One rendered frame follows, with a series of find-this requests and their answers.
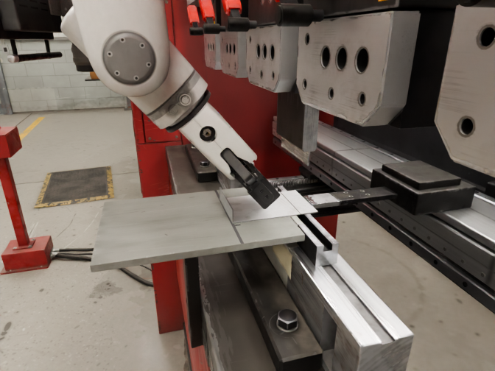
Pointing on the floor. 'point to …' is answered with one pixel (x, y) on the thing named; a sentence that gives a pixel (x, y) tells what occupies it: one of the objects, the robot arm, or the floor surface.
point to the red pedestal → (13, 260)
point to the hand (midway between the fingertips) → (258, 186)
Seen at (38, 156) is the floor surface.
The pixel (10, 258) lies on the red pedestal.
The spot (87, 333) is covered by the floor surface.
